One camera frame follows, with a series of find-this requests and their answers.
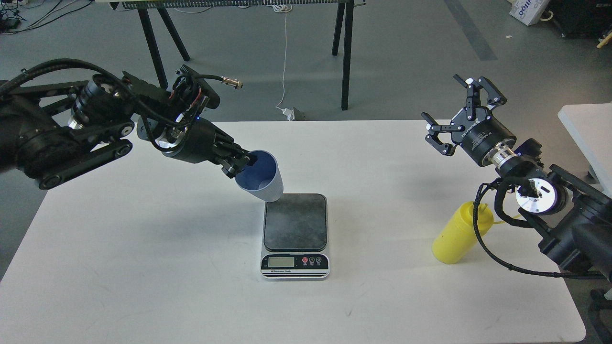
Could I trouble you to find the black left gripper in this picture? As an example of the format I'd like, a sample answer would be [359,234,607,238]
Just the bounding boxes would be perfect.
[163,119,258,179]

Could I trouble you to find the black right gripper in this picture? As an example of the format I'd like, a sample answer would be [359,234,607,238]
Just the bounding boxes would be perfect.
[421,74,516,166]

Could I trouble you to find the blue ribbed plastic cup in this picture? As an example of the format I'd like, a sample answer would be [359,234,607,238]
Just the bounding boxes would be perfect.
[235,150,284,202]

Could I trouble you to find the yellow squeeze bottle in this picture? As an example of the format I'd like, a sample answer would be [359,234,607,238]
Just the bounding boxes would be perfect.
[431,201,505,264]

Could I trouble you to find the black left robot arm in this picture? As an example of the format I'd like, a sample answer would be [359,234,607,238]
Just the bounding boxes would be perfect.
[0,58,258,190]

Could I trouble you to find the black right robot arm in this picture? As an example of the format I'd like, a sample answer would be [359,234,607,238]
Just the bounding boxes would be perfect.
[422,75,612,282]

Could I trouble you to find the digital kitchen scale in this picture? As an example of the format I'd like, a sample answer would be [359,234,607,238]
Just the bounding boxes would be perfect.
[260,193,331,281]

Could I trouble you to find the white power adapter on floor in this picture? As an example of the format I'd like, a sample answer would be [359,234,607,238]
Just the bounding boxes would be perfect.
[282,107,307,121]

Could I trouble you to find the white side table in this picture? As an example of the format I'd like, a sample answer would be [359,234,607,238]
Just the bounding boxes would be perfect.
[557,103,612,197]

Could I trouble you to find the white cardboard box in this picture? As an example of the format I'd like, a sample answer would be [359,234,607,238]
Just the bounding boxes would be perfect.
[508,0,554,26]

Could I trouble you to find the black legged background table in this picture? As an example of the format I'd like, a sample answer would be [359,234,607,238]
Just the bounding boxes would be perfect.
[96,0,368,111]

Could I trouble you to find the white hanging cable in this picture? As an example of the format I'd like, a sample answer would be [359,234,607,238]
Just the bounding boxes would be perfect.
[275,4,293,113]

